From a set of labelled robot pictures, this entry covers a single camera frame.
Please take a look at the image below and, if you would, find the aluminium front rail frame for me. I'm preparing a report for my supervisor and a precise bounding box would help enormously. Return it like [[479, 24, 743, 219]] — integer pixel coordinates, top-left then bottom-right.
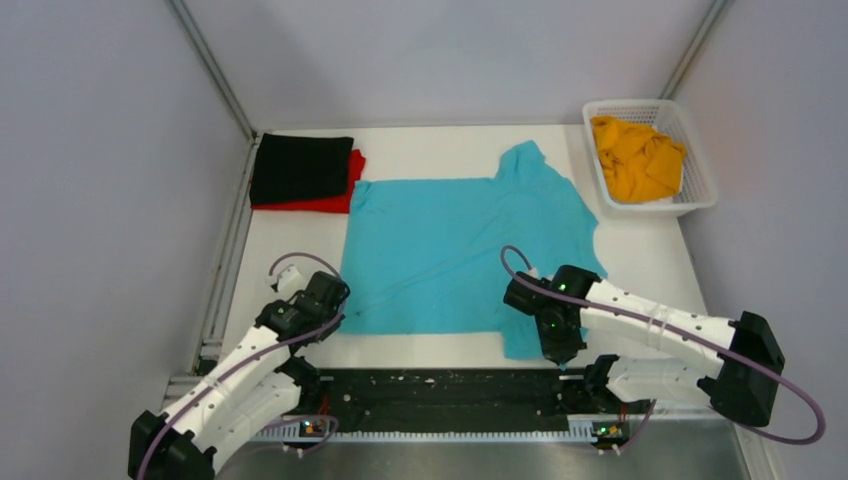
[[214, 403, 785, 479]]

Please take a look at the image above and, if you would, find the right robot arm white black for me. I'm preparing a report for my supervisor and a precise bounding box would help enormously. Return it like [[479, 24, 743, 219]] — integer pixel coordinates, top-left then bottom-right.
[[503, 265, 785, 427]]

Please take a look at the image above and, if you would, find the turquoise t shirt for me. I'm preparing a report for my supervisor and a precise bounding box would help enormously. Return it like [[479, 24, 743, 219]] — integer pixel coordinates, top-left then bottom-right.
[[341, 141, 604, 360]]

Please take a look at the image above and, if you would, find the orange t shirt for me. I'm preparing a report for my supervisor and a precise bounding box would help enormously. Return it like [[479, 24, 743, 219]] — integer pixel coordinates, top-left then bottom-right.
[[590, 116, 687, 204]]

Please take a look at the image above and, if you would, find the folded red t shirt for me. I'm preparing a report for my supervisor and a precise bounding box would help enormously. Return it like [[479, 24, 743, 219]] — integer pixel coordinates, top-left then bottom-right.
[[251, 149, 366, 214]]

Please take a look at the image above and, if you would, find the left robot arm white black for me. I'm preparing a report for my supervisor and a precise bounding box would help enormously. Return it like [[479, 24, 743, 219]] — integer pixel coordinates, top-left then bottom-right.
[[128, 266, 350, 479]]

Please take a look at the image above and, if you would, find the folded black t shirt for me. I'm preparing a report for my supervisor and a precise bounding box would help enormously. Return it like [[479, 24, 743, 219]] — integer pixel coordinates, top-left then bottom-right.
[[249, 134, 354, 207]]

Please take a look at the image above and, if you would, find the left aluminium side rail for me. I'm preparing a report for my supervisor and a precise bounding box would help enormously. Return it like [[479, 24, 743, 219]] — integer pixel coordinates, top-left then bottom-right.
[[188, 134, 262, 374]]

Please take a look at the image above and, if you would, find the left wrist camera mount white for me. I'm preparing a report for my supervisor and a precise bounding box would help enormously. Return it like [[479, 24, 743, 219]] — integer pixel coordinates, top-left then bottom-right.
[[266, 264, 308, 296]]

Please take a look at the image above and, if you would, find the white plastic basket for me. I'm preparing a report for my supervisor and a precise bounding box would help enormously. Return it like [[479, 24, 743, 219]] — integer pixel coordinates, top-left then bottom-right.
[[582, 99, 718, 218]]

